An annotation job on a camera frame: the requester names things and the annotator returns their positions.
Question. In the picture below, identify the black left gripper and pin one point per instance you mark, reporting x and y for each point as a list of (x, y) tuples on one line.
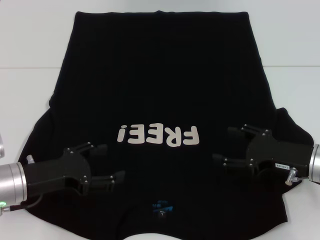
[(62, 172)]

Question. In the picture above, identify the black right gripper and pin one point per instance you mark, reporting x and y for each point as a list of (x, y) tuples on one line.
[(275, 155)]

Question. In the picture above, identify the black t-shirt with FREE print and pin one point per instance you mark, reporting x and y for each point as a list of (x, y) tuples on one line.
[(160, 75)]

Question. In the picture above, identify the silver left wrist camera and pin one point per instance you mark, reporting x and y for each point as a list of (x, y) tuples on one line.
[(1, 147)]

